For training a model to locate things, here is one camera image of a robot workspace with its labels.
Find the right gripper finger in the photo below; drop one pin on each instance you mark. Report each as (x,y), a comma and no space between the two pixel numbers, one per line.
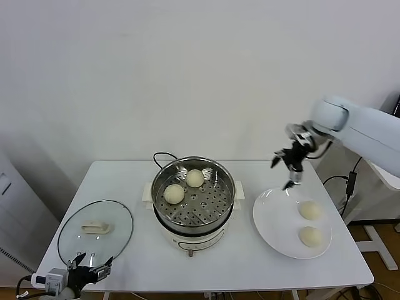
(293,178)
(277,158)

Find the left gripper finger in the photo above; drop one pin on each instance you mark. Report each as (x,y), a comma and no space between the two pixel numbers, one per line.
(76,261)
(103,269)

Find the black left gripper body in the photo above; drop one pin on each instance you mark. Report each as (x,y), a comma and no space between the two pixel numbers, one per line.
(81,276)

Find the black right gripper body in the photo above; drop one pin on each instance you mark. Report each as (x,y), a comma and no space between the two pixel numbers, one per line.
(296,156)

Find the white steamed baozi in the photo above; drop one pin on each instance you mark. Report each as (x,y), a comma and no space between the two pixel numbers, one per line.
(174,193)
(310,236)
(195,178)
(310,210)

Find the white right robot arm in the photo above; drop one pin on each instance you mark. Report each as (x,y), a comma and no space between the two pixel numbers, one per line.
(368,131)

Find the stainless steel steamer basket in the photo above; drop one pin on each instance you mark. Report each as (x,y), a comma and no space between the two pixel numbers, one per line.
(215,206)

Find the white round plate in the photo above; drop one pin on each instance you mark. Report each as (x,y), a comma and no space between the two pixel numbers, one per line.
(278,225)

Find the black power adapter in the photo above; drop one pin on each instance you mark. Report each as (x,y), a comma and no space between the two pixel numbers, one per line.
(351,183)

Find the white cabinet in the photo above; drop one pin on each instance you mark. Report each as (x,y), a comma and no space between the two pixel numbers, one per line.
(18,212)

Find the white electric cooker pot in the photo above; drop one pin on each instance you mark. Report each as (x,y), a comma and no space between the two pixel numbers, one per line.
(193,240)

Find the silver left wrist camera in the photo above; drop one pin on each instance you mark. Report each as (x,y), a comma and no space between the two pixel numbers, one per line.
(51,278)

